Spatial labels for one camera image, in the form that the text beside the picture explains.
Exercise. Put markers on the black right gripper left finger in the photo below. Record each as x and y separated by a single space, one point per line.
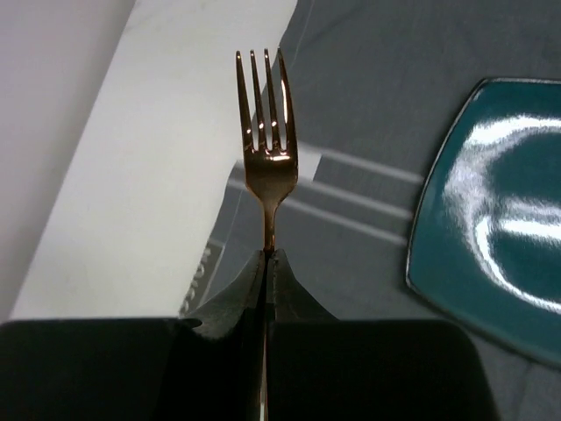
206 365

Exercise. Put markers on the teal square plate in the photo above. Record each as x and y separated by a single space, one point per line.
484 245

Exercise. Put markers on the grey striped placemat cloth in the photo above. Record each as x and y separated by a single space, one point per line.
376 86

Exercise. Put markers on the copper fork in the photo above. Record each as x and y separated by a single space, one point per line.
271 173

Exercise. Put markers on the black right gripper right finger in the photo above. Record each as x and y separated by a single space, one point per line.
322 368

